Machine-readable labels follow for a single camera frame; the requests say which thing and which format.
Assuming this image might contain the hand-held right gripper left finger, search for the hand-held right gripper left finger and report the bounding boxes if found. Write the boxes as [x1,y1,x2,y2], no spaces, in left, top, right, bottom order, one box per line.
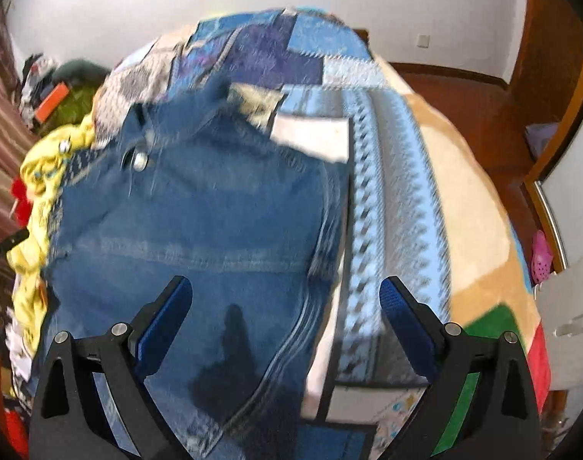
[29,275,193,460]

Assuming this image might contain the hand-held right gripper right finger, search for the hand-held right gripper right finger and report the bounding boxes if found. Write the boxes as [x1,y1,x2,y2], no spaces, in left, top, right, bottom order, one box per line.
[378,276,544,460]

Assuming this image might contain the blue denim jeans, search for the blue denim jeans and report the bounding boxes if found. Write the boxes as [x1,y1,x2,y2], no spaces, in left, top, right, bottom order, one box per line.
[40,77,354,460]

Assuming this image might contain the beige fleece blanket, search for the beige fleece blanket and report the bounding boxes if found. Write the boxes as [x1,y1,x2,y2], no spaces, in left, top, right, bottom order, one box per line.
[373,53,553,413]

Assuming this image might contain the pink clog shoe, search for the pink clog shoe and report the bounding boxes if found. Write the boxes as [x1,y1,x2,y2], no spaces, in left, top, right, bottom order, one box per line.
[531,230,554,284]

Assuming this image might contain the white plastic chair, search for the white plastic chair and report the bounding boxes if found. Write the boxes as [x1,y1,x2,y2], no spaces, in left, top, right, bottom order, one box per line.
[536,249,583,389]

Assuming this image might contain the yellow garment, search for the yellow garment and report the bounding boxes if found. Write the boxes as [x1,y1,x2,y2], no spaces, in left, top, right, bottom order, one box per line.
[7,115,98,346]

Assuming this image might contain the red cloth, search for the red cloth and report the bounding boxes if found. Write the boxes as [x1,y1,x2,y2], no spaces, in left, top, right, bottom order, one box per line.
[10,177,36,228]

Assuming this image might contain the blue patchwork blanket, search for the blue patchwork blanket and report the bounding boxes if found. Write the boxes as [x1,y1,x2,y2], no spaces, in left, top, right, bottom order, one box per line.
[93,7,452,460]

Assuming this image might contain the purple cloth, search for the purple cloth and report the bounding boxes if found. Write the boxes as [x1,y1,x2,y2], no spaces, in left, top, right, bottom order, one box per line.
[525,122,559,159]

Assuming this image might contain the striped curtain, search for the striped curtain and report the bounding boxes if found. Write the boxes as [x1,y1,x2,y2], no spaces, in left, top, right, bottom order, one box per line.
[0,5,41,279]

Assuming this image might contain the orange box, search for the orange box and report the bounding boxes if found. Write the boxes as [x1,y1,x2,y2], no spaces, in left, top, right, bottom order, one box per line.
[35,82,71,123]

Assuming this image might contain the dark green cloth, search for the dark green cloth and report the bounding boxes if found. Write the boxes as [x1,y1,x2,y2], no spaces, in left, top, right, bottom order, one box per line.
[52,57,113,89]

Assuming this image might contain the brown wooden door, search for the brown wooden door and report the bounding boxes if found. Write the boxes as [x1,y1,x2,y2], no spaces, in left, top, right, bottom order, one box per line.
[507,0,583,269]

